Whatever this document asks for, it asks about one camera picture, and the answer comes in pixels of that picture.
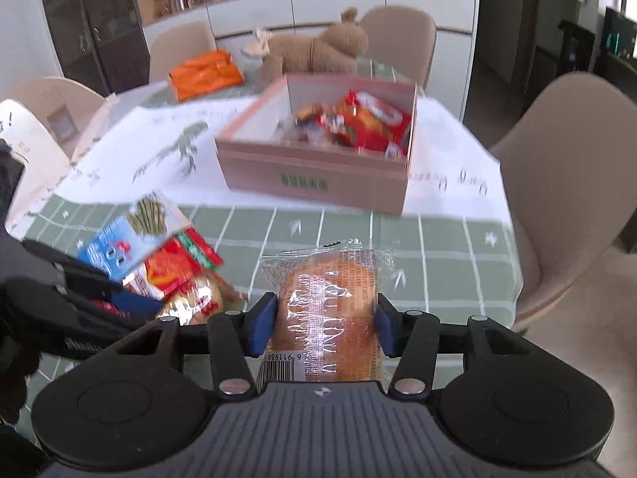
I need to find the dark glass door cabinet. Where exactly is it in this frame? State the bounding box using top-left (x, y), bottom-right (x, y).
top-left (37, 0), bottom-right (152, 98)

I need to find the beige dining chair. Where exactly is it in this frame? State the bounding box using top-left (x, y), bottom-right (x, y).
top-left (10, 77), bottom-right (107, 160)
top-left (359, 5), bottom-right (438, 90)
top-left (488, 71), bottom-right (637, 332)
top-left (148, 21), bottom-right (217, 84)

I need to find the bread packet with red print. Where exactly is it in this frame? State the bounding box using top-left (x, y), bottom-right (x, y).
top-left (154, 271), bottom-right (247, 327)

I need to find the brown teddy bear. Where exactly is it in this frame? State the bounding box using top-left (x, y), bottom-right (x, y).
top-left (241, 7), bottom-right (370, 83)

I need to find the small orange candy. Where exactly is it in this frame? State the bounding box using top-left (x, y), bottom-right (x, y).
top-left (296, 102), bottom-right (324, 125)

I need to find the pink cardboard box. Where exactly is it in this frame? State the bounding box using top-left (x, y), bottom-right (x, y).
top-left (214, 72), bottom-right (419, 217)

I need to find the bread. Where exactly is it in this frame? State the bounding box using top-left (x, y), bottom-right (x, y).
top-left (259, 239), bottom-right (401, 384)

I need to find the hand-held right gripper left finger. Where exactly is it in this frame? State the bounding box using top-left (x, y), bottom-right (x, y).
top-left (117, 291), bottom-right (278, 398)

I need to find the large red snack packet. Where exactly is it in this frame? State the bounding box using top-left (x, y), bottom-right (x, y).
top-left (343, 90), bottom-right (414, 160)

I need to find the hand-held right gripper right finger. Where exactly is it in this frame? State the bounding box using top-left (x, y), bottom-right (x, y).
top-left (374, 293), bottom-right (528, 398)

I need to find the small red snack packet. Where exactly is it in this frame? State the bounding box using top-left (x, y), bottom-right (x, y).
top-left (318, 110), bottom-right (359, 147)

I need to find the orange plastic bag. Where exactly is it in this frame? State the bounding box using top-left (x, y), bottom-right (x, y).
top-left (168, 50), bottom-right (244, 102)

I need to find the white chair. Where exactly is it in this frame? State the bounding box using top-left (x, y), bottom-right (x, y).
top-left (0, 98), bottom-right (73, 232)

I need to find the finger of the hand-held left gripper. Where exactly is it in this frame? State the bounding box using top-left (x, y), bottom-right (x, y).
top-left (64, 288), bottom-right (166, 330)
top-left (22, 240), bottom-right (126, 292)

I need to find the white dinosaur print paper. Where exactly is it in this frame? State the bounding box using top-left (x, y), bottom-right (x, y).
top-left (5, 92), bottom-right (513, 240)

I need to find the blue fries print snack packet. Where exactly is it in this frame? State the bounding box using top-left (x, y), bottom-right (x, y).
top-left (77, 190), bottom-right (192, 282)

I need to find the white sideboard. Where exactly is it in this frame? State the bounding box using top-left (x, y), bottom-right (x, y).
top-left (142, 0), bottom-right (476, 120)

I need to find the dark side furniture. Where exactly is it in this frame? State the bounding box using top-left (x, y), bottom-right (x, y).
top-left (557, 7), bottom-right (637, 85)

